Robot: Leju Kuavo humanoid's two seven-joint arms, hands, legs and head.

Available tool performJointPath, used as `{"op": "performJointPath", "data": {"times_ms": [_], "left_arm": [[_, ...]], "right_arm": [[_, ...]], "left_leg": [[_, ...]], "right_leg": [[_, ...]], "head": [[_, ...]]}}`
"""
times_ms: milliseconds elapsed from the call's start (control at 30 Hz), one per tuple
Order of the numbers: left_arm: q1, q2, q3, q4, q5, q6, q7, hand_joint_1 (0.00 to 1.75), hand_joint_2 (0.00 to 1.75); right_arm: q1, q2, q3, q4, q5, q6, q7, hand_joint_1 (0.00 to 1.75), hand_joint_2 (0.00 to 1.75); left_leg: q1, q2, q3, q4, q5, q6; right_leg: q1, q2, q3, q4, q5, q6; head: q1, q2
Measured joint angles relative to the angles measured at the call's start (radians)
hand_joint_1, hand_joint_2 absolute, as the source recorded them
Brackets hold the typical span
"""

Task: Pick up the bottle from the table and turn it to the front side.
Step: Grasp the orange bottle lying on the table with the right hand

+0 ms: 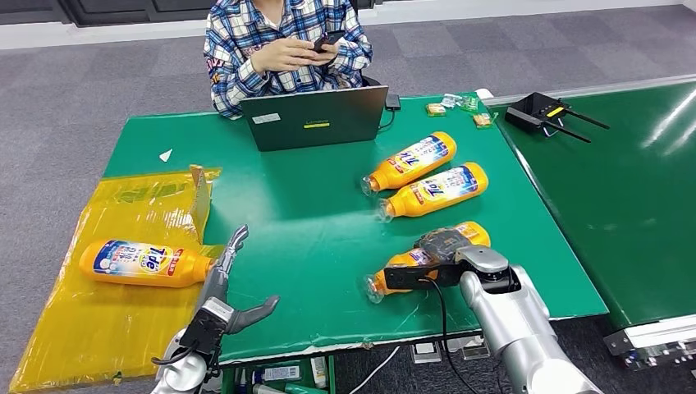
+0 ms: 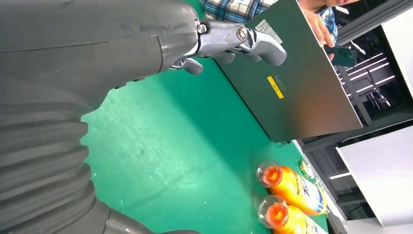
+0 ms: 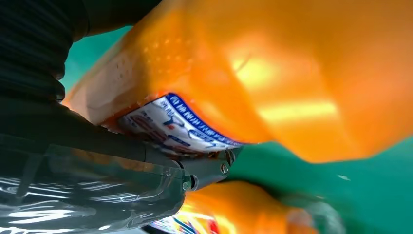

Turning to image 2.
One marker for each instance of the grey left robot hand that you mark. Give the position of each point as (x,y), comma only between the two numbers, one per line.
(80,42)

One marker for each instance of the black smartphone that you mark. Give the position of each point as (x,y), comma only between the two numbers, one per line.
(342,56)

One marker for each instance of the orange Tide detergent bottle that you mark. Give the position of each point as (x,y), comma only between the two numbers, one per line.
(290,223)
(296,190)

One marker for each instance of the dark grey laptop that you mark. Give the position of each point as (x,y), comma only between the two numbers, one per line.
(290,103)

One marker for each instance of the person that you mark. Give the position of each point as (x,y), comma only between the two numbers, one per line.
(232,9)

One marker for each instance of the small orange snack packet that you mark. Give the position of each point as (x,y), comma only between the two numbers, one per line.
(305,168)

